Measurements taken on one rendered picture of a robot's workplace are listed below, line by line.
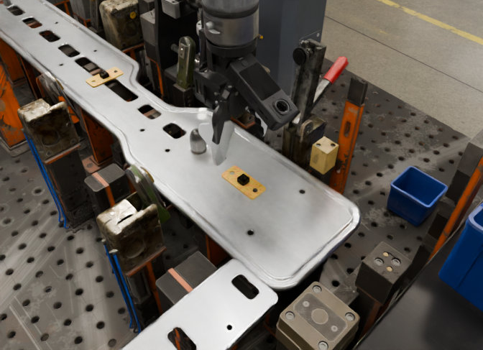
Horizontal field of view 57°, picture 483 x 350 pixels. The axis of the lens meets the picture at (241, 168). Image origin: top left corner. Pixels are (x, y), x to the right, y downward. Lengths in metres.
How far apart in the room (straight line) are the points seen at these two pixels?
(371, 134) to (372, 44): 1.96
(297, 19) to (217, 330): 0.94
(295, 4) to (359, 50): 1.95
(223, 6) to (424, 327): 0.49
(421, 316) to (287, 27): 0.93
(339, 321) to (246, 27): 0.39
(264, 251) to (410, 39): 2.88
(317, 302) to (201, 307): 0.17
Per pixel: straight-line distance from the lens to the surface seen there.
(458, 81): 3.14
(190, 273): 0.73
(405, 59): 3.24
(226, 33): 0.61
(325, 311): 0.61
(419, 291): 0.70
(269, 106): 0.63
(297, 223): 0.76
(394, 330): 0.66
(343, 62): 0.87
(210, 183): 0.82
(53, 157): 1.05
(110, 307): 1.05
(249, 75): 0.64
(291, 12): 1.34
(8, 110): 1.41
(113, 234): 0.72
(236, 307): 0.67
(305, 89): 0.81
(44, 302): 1.10
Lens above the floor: 1.60
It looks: 45 degrees down
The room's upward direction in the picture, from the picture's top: straight up
